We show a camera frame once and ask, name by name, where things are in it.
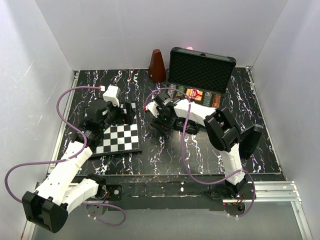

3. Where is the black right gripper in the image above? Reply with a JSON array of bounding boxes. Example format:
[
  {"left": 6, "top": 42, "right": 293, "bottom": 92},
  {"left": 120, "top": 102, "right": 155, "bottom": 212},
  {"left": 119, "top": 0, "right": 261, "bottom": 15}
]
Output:
[{"left": 150, "top": 108, "right": 177, "bottom": 136}]

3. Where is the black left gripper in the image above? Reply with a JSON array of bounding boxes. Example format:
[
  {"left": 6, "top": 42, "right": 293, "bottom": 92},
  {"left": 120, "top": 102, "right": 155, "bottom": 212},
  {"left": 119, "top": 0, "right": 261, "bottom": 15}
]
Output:
[{"left": 100, "top": 99, "right": 136, "bottom": 131}]

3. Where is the red playing card box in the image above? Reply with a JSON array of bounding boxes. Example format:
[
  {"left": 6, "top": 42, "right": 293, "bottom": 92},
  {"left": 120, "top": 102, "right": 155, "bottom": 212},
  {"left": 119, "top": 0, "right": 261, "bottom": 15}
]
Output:
[{"left": 186, "top": 88, "right": 204, "bottom": 102}]

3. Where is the black poker chip case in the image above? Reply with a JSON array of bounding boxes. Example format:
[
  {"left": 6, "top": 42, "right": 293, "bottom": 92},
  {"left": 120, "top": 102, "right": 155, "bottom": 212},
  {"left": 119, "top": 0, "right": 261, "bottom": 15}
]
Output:
[{"left": 164, "top": 46, "right": 237, "bottom": 133}]

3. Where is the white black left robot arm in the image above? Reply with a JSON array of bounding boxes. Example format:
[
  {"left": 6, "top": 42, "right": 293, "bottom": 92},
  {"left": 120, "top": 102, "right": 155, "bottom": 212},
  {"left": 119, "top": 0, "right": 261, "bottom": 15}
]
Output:
[{"left": 22, "top": 99, "right": 136, "bottom": 233}]

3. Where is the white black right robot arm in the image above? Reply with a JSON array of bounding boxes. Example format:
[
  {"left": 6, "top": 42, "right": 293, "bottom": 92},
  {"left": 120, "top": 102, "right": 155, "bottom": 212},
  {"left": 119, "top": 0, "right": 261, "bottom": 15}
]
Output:
[{"left": 144, "top": 88, "right": 264, "bottom": 199}]

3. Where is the black white chessboard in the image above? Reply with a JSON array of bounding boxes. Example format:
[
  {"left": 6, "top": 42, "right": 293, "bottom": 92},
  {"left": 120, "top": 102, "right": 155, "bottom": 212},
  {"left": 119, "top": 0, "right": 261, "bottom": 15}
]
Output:
[{"left": 92, "top": 101, "right": 142, "bottom": 157}]

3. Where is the pink grey chip stack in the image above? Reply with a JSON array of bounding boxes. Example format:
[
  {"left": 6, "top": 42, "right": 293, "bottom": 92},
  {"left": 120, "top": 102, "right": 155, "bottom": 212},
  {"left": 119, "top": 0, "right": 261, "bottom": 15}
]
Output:
[{"left": 167, "top": 84, "right": 176, "bottom": 98}]

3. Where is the green yellow chip stack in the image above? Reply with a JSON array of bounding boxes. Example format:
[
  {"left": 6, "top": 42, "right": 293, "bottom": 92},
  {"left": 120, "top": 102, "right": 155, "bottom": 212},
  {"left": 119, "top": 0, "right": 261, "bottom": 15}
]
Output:
[{"left": 175, "top": 86, "right": 186, "bottom": 98}]

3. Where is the brown wooden metronome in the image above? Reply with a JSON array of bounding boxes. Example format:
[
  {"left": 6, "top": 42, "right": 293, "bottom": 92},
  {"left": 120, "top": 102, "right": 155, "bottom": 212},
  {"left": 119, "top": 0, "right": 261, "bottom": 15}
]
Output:
[{"left": 148, "top": 49, "right": 166, "bottom": 83}]

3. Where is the orange black chip stack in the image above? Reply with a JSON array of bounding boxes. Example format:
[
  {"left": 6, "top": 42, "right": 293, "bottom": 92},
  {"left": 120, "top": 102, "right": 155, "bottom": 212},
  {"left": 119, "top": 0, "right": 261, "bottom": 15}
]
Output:
[{"left": 211, "top": 93, "right": 223, "bottom": 108}]

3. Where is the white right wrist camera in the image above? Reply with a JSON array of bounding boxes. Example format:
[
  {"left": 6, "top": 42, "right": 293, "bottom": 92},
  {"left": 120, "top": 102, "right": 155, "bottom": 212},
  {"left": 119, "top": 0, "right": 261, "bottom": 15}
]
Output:
[{"left": 143, "top": 101, "right": 160, "bottom": 118}]

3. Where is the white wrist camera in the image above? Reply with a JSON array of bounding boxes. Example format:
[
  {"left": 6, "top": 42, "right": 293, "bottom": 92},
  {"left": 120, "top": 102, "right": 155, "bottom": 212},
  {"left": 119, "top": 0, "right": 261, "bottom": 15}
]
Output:
[
  {"left": 143, "top": 101, "right": 160, "bottom": 118},
  {"left": 102, "top": 85, "right": 120, "bottom": 107}
]

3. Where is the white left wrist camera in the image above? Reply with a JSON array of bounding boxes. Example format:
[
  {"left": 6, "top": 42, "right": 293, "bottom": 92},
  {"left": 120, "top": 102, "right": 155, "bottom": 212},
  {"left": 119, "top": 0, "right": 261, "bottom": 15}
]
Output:
[{"left": 102, "top": 85, "right": 120, "bottom": 107}]

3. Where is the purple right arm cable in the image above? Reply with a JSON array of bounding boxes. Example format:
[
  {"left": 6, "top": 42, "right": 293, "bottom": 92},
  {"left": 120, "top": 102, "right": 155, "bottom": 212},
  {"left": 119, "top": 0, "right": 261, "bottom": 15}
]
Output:
[{"left": 144, "top": 87, "right": 257, "bottom": 218}]

